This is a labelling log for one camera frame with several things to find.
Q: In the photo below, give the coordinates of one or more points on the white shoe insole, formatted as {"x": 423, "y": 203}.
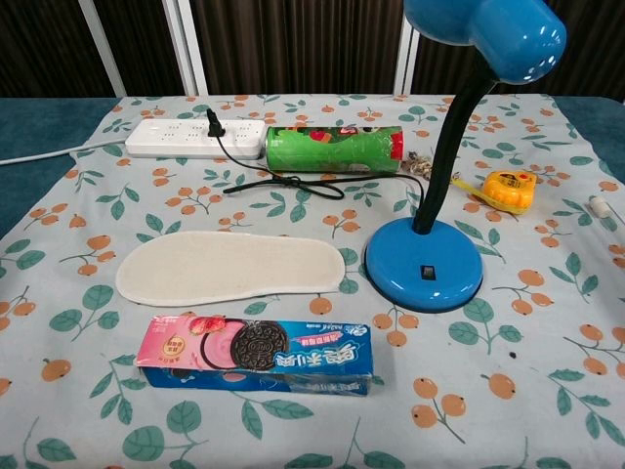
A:
{"x": 229, "y": 266}

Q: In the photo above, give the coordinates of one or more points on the small white plastic cap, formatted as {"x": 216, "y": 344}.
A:
{"x": 598, "y": 206}

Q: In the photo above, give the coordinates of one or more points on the Oreo cookie box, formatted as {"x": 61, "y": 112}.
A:
{"x": 254, "y": 356}

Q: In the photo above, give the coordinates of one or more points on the white power strip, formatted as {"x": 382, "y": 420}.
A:
{"x": 161, "y": 139}

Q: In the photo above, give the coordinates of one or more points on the floral patterned tablecloth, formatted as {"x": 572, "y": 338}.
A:
{"x": 312, "y": 420}

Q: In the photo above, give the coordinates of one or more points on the small pile of scraps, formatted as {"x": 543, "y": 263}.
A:
{"x": 419, "y": 163}

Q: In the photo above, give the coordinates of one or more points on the green chips can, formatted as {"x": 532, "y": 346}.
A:
{"x": 337, "y": 151}

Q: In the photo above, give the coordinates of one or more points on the yellow tape measure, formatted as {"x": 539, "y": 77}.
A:
{"x": 510, "y": 190}

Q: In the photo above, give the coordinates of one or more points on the blue desk lamp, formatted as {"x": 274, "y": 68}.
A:
{"x": 423, "y": 288}

